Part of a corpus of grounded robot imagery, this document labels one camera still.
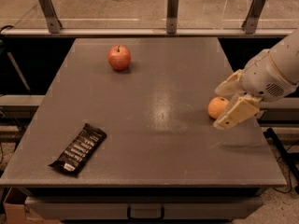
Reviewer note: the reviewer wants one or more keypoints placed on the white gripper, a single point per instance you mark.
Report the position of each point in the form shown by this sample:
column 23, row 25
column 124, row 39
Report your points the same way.
column 263, row 76

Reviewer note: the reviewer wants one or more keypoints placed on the orange fruit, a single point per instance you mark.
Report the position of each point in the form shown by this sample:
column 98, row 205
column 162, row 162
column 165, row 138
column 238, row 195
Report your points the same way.
column 216, row 106

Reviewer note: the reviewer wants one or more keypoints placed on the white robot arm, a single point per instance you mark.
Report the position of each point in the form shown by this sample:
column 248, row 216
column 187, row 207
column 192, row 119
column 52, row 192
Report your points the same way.
column 269, row 76

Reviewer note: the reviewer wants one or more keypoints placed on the red apple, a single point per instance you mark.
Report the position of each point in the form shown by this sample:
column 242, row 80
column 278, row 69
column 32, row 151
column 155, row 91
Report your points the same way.
column 119, row 57

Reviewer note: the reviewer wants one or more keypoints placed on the black snack bar wrapper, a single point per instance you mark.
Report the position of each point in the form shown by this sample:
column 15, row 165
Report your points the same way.
column 78, row 152

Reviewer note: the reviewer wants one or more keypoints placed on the cardboard box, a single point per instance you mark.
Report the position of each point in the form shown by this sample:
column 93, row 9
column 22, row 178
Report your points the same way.
column 18, row 213

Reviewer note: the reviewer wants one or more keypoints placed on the right metal bracket post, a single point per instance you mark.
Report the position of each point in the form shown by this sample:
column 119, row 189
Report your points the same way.
column 250, row 23

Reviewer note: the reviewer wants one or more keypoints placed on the metal bracket post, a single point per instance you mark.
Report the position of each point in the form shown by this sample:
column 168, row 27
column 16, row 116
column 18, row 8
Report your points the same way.
column 172, row 16
column 52, row 21
column 250, row 23

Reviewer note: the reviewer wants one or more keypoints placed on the metal rail barrier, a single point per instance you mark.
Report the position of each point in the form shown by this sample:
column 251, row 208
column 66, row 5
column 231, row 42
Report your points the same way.
column 83, row 33

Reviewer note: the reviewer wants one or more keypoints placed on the middle metal bracket post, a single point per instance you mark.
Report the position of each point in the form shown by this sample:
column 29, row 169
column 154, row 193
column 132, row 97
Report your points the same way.
column 172, row 16

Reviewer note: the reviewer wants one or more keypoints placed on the grey drawer with handle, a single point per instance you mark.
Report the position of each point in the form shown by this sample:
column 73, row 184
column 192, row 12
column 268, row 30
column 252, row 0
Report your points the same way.
column 144, row 208

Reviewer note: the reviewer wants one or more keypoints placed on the left metal bracket post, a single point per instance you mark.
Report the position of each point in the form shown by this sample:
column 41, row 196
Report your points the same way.
column 52, row 21

